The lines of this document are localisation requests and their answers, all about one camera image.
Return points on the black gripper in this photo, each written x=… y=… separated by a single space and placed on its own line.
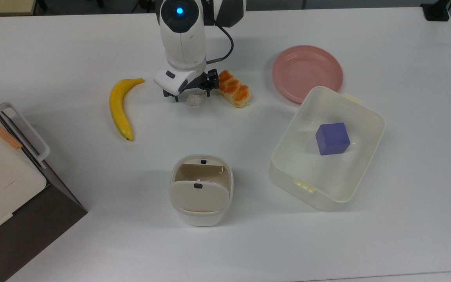
x=197 y=83

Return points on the white paper ball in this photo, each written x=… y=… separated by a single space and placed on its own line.
x=194 y=100

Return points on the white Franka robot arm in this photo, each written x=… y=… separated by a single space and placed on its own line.
x=182 y=43

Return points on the cream trash can with lid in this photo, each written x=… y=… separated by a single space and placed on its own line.
x=200 y=196

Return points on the orange glazed bread loaf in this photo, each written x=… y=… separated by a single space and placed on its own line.
x=234 y=91

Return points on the yellow banana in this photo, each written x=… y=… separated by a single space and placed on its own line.
x=118 y=109

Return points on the pink plastic plate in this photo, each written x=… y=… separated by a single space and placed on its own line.
x=302 y=70

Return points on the white plastic storage container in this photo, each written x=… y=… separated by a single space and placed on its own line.
x=307 y=172

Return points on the blue cube block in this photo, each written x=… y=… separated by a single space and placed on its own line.
x=332 y=138

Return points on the orange strip on cream box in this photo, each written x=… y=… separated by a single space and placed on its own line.
x=2 y=133

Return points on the tan wooden desk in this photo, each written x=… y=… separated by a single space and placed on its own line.
x=2 y=6

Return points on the white toaster oven appliance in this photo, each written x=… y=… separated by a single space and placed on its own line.
x=26 y=231

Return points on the black clamp base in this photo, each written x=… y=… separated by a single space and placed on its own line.
x=436 y=11

